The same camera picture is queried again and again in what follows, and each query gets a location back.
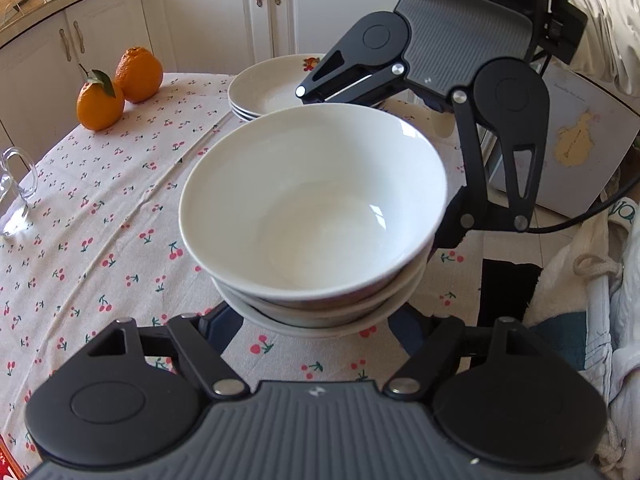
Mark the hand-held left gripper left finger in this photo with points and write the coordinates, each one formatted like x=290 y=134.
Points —
x=220 y=330

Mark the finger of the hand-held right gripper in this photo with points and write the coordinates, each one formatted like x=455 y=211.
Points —
x=452 y=225
x=345 y=94

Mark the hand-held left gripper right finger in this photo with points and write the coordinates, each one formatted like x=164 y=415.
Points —
x=412 y=332

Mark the dark cloth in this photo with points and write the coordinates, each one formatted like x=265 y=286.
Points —
x=505 y=290

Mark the white appliance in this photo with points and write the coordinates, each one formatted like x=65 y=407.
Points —
x=590 y=160

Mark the person's white robe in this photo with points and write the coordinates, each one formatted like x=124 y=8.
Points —
x=590 y=300

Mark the cherry-print tablecloth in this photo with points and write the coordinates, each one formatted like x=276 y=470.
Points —
x=100 y=220

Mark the bumpy orange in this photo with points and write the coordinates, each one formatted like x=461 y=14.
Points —
x=140 y=75

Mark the clear glass mug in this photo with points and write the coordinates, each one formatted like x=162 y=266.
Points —
x=15 y=195

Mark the red printed box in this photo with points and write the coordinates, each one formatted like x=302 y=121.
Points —
x=10 y=460

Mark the orange with green leaf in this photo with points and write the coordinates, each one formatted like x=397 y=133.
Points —
x=97 y=110

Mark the kitchen countertop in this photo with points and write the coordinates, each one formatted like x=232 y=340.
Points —
x=60 y=5

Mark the kitchen knife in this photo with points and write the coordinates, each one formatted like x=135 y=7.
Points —
x=26 y=2

